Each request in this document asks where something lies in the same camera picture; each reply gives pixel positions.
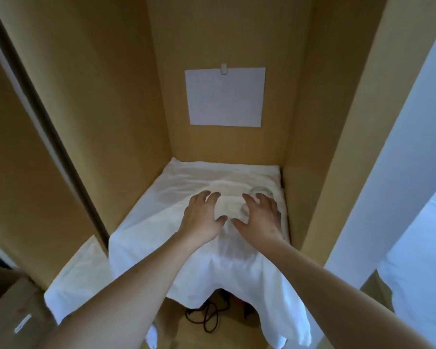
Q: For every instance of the brown cardboard enclosure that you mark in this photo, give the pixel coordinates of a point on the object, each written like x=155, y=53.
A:
x=94, y=105

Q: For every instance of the white paper sheet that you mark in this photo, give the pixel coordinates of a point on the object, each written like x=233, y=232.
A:
x=225, y=98

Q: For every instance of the clear drinking glass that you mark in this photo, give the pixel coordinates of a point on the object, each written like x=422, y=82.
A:
x=262, y=191

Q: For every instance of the dark frame bar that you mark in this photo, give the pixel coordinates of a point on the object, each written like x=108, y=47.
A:
x=43, y=116

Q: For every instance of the person's right little finger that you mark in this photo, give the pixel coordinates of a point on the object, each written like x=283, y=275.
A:
x=279, y=223

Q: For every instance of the person's right forearm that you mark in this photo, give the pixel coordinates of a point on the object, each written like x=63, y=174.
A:
x=330, y=298

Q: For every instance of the person's left hand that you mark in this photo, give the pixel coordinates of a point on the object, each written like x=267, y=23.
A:
x=198, y=221

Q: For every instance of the person's left thumb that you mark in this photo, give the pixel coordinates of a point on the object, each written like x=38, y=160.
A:
x=221, y=221

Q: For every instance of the person's left forearm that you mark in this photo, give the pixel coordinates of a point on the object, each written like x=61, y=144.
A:
x=130, y=298

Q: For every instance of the person's right middle finger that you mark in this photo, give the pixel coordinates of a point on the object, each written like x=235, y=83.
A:
x=261, y=201

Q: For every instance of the person's right thumb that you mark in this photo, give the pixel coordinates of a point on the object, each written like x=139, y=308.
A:
x=239, y=226

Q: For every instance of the person's left middle finger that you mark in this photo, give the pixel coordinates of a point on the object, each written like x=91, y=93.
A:
x=205, y=199

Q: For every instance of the white cloth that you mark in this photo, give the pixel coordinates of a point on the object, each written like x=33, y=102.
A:
x=221, y=272

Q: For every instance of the person's right hand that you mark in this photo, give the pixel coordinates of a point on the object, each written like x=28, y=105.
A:
x=263, y=223

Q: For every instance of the brown cardboard box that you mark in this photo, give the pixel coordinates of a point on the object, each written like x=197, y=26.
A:
x=7, y=316

